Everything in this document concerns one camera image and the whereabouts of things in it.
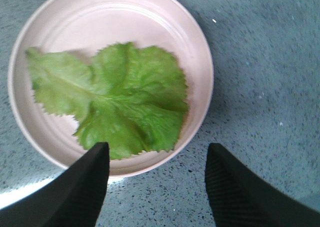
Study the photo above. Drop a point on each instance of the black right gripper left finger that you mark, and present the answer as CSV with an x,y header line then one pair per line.
x,y
73,199

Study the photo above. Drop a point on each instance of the pink round plate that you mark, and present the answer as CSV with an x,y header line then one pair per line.
x,y
84,27

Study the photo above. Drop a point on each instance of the grey stone countertop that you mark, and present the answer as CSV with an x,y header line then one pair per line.
x,y
265,109

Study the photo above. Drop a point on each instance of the green lettuce leaf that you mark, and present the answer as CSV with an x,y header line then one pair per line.
x,y
132,98

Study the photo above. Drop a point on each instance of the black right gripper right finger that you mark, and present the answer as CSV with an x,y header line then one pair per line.
x,y
239,198

